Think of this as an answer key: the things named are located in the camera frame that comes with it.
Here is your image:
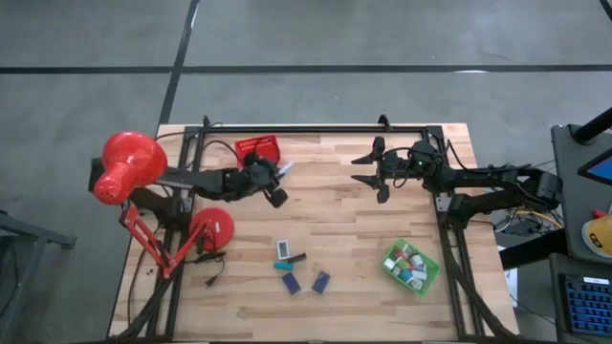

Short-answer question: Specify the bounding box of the dark blue plastic box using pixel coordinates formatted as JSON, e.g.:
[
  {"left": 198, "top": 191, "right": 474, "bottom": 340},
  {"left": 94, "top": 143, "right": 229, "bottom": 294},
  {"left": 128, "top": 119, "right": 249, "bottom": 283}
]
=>
[
  {"left": 281, "top": 271, "right": 303, "bottom": 295},
  {"left": 312, "top": 270, "right": 332, "bottom": 294}
]

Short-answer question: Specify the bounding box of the yellow round device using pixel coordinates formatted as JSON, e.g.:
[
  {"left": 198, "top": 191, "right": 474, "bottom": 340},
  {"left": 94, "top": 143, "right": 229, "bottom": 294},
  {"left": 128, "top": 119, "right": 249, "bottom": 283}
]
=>
[{"left": 581, "top": 208, "right": 612, "bottom": 260}]

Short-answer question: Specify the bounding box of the red plastic mesh basket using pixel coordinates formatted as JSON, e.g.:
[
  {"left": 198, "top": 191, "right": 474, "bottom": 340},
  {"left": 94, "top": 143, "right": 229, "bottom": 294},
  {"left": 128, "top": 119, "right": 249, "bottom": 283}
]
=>
[{"left": 234, "top": 135, "right": 282, "bottom": 168}]

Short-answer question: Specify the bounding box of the backlit keyboard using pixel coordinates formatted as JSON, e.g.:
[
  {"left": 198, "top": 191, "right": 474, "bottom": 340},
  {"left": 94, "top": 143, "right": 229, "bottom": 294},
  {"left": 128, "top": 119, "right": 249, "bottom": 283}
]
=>
[{"left": 563, "top": 274, "right": 612, "bottom": 338}]

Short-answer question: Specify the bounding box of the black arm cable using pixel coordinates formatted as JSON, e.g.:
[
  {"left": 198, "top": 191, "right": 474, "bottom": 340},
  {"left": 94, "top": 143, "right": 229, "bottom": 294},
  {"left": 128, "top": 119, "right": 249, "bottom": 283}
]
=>
[
  {"left": 444, "top": 139, "right": 535, "bottom": 174},
  {"left": 198, "top": 139, "right": 246, "bottom": 166}
]

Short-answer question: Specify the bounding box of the grey operator desk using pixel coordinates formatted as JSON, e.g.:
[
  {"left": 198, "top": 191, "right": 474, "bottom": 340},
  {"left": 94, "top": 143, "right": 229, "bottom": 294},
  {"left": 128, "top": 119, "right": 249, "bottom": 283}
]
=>
[{"left": 549, "top": 122, "right": 612, "bottom": 344}]

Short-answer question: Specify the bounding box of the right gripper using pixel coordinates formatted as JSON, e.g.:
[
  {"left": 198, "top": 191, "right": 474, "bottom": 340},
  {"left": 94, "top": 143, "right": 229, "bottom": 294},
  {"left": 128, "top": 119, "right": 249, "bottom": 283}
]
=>
[{"left": 351, "top": 136, "right": 417, "bottom": 204}]

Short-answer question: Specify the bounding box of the tablet with blue screen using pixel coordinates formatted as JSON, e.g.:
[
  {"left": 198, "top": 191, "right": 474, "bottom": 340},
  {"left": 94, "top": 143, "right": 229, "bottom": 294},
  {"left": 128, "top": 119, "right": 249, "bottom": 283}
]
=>
[{"left": 577, "top": 147, "right": 612, "bottom": 187}]

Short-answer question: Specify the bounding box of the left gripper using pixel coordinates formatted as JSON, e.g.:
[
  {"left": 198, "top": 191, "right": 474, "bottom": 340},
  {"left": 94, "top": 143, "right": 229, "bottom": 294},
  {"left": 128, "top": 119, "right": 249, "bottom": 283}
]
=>
[{"left": 238, "top": 152, "right": 290, "bottom": 209}]

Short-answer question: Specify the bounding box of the black aluminium table frame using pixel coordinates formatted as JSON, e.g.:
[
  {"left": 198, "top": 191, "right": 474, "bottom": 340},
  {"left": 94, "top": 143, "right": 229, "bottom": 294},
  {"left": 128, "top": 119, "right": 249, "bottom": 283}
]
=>
[{"left": 117, "top": 114, "right": 515, "bottom": 343}]

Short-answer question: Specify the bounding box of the black desk beam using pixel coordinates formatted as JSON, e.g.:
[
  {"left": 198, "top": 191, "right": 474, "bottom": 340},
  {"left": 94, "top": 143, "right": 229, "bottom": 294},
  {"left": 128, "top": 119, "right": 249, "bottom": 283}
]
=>
[{"left": 499, "top": 227, "right": 569, "bottom": 271}]

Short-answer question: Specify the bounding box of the black lamp power cable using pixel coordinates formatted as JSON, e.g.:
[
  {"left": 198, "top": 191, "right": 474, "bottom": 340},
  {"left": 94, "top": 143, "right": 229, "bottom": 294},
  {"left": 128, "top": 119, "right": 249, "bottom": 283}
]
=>
[{"left": 193, "top": 252, "right": 227, "bottom": 290}]

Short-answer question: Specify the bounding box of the green plastic mesh basket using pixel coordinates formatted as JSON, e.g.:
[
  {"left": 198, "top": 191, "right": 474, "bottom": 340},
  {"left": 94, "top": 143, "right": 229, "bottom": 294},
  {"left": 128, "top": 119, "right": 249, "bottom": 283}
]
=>
[{"left": 380, "top": 237, "right": 442, "bottom": 297}]

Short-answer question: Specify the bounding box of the cable bundle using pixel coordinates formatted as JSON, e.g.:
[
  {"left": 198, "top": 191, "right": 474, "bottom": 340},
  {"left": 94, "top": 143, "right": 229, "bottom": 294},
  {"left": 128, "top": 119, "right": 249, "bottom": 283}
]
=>
[{"left": 492, "top": 209, "right": 566, "bottom": 236}]

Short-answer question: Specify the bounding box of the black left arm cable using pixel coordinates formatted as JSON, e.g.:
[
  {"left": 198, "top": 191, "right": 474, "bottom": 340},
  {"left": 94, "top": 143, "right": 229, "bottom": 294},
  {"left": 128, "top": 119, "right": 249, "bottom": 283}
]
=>
[{"left": 198, "top": 139, "right": 246, "bottom": 166}]

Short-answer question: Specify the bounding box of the black pole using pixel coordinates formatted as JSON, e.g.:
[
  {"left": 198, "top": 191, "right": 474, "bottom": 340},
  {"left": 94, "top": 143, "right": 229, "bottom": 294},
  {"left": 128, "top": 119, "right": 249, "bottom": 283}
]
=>
[{"left": 572, "top": 107, "right": 612, "bottom": 145}]

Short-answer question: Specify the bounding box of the red desk lamp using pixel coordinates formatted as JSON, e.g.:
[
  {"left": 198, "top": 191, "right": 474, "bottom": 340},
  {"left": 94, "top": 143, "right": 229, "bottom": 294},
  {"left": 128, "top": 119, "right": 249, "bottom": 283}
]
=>
[{"left": 93, "top": 131, "right": 236, "bottom": 281}]

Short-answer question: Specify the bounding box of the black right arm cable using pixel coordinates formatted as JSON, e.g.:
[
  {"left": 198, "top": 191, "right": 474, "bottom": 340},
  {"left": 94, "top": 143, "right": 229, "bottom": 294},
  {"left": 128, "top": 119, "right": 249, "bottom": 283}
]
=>
[{"left": 444, "top": 139, "right": 535, "bottom": 174}]

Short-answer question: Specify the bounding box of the grey metal stand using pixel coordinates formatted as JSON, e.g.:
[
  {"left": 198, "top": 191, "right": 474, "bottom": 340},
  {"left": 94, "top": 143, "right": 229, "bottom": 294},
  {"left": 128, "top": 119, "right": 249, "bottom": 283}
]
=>
[{"left": 0, "top": 208, "right": 77, "bottom": 344}]

